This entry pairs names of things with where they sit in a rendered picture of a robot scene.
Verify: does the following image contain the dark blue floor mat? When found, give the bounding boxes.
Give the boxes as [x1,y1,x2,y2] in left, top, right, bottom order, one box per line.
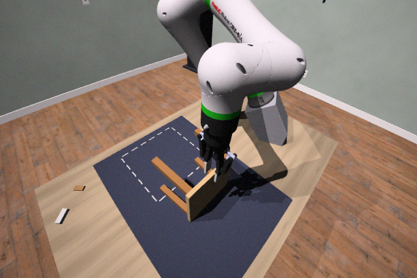
[93,116,292,278]

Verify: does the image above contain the brown wooden frame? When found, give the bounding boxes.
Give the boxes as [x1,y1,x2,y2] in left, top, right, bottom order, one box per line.
[151,156,231,222]

